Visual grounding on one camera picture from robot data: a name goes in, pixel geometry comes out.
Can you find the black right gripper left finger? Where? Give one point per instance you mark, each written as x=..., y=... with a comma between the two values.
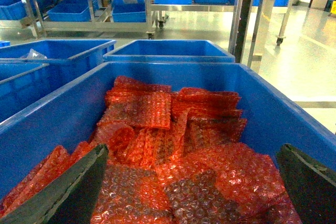
x=71, y=198

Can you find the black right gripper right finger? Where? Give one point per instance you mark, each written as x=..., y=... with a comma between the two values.
x=309, y=184

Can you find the blue plastic bin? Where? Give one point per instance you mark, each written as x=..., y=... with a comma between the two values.
x=272, y=119

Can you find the blue bin at left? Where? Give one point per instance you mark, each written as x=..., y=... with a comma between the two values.
x=21, y=85

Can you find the blue bin behind left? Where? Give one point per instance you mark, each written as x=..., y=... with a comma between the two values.
x=70, y=58

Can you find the blue bin behind right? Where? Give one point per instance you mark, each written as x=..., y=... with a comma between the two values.
x=170, y=51

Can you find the red bubble wrap bags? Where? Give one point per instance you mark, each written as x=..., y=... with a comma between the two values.
x=174, y=157

